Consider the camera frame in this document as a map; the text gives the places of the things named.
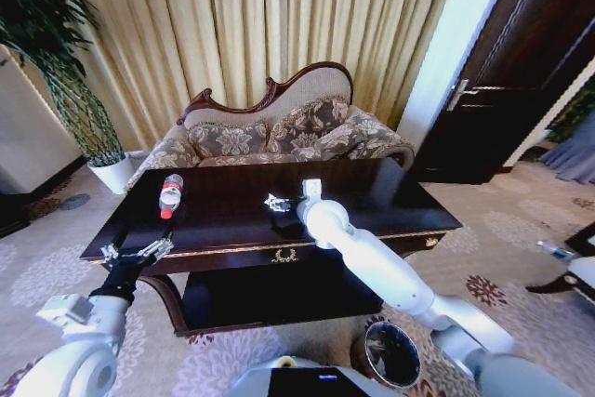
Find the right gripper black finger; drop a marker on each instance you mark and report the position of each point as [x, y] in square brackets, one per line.
[271, 200]
[282, 207]

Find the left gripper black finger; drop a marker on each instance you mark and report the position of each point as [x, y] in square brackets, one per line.
[158, 246]
[109, 253]

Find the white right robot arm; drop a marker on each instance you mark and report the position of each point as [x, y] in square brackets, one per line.
[372, 267]

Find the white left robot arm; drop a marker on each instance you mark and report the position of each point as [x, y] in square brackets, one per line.
[79, 360]

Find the dark wooden coffee table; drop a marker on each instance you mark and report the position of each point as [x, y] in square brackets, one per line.
[223, 211]

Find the clear bottle with red label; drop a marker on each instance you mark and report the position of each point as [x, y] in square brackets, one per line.
[170, 196]

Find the floral brown cushion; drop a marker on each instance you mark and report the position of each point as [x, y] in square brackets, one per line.
[232, 139]
[309, 125]

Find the white plant pot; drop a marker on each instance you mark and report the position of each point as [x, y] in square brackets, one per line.
[111, 176]

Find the floral beige sofa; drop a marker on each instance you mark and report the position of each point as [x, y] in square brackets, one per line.
[297, 90]

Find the beige pleated curtain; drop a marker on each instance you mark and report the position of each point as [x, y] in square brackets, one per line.
[232, 20]

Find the green potted plant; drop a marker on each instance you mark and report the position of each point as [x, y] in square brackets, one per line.
[42, 20]

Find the dark wooden door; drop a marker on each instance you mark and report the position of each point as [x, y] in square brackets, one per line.
[511, 43]

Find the blue grey fabric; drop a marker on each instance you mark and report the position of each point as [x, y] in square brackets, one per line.
[572, 155]

